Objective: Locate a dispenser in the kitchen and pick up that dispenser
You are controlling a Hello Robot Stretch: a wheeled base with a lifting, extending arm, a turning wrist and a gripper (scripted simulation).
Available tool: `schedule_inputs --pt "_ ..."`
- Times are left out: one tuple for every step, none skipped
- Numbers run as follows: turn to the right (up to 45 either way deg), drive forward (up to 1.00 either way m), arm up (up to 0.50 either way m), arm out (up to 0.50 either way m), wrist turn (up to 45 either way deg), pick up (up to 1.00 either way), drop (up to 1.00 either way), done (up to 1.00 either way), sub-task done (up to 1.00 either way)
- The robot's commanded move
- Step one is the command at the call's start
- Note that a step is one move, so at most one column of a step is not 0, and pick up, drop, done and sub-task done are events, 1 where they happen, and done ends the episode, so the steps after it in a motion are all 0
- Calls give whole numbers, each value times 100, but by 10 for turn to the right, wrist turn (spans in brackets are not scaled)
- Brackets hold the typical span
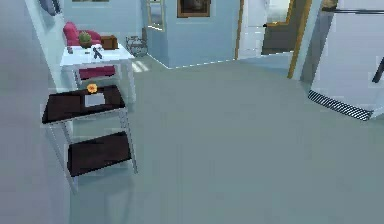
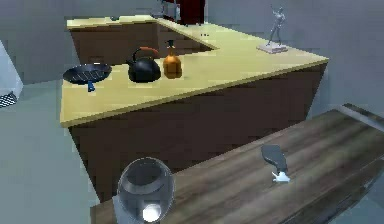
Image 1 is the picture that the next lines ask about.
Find grey flat square plate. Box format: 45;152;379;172
84;92;107;108

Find white room door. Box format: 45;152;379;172
237;0;272;60

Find dark brown two-tier side table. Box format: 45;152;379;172
40;84;139;195

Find brown framed picture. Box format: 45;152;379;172
176;0;212;19

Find brown wooden box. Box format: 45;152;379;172
100;34;119;51

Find white table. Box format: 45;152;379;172
59;43;137;104

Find green potted plant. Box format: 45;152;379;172
78;30;93;50

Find red armchair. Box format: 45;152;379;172
62;21;116;80

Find white fridge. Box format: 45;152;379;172
300;0;384;122

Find wire basket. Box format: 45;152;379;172
125;35;149;57

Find wall mirror with pale frame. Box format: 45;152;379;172
146;0;166;32

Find black fridge handle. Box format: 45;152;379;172
371;55;384;84

